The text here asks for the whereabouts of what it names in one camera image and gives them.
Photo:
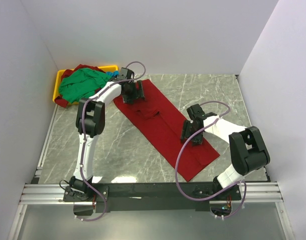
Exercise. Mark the blue t shirt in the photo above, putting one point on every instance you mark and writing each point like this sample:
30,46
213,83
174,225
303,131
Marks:
113,74

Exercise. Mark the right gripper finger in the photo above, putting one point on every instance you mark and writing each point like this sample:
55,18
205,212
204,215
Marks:
186,130
197,139

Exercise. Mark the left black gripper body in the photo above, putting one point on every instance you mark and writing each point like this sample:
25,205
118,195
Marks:
134,92

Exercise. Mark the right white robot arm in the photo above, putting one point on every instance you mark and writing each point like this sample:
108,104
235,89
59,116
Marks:
248,151

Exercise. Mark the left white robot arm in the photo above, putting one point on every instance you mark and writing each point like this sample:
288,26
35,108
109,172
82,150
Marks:
90,123

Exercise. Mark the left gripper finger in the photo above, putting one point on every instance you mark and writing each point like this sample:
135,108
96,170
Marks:
139,90
129,98

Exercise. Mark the yellow plastic bin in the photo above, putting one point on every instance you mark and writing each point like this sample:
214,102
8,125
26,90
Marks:
58,80

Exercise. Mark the dark red t shirt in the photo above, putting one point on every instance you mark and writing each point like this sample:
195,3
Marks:
80,68

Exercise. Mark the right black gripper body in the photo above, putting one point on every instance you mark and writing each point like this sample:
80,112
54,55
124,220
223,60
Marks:
191,130

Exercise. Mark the aluminium frame rail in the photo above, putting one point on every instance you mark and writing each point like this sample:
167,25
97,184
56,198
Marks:
123,155

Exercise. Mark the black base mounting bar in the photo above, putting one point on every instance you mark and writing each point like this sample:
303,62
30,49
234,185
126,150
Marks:
111,197

